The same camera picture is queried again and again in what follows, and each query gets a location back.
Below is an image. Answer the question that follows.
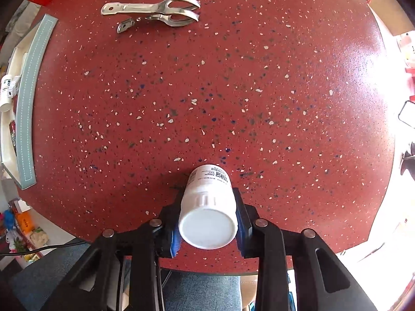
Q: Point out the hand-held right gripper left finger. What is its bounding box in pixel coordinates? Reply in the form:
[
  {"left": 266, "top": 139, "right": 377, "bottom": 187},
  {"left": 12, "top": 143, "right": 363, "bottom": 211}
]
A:
[{"left": 49, "top": 189, "right": 184, "bottom": 311}]

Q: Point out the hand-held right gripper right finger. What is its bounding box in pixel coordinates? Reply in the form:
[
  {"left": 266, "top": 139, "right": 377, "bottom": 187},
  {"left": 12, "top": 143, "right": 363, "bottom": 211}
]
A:
[{"left": 232, "top": 188, "right": 378, "bottom": 311}]

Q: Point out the white pill bottle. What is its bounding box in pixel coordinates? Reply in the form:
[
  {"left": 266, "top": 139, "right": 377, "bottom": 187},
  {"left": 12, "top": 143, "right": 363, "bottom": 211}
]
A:
[{"left": 178, "top": 164, "right": 237, "bottom": 250}]

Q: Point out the red printed card package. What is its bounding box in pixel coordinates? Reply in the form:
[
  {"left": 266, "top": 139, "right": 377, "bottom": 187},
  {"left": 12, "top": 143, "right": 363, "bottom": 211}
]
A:
[{"left": 9, "top": 120, "right": 19, "bottom": 154}]

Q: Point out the grey-edged white tray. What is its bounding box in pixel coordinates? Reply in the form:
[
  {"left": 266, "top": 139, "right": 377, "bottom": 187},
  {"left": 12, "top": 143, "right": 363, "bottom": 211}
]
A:
[{"left": 0, "top": 13, "right": 59, "bottom": 190}]

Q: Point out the pile of snack packets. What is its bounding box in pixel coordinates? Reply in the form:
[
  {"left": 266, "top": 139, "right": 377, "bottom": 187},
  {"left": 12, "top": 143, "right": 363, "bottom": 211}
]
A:
[{"left": 0, "top": 197, "right": 50, "bottom": 263}]

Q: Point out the black folding chair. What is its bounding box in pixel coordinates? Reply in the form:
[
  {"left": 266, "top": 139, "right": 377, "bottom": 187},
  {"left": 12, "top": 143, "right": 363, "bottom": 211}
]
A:
[{"left": 397, "top": 100, "right": 415, "bottom": 177}]

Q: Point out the small white bottle black label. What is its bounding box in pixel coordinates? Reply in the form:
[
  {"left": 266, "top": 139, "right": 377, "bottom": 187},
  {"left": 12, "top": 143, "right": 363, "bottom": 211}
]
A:
[{"left": 0, "top": 74, "right": 20, "bottom": 112}]

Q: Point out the metal clip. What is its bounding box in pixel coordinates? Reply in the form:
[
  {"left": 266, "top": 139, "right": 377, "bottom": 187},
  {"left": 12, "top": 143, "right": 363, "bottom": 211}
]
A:
[{"left": 100, "top": 0, "right": 202, "bottom": 34}]

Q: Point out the black cable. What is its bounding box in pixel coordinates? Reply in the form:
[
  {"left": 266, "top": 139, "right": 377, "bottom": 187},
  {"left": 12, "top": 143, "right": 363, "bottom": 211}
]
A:
[{"left": 0, "top": 240, "right": 85, "bottom": 256}]

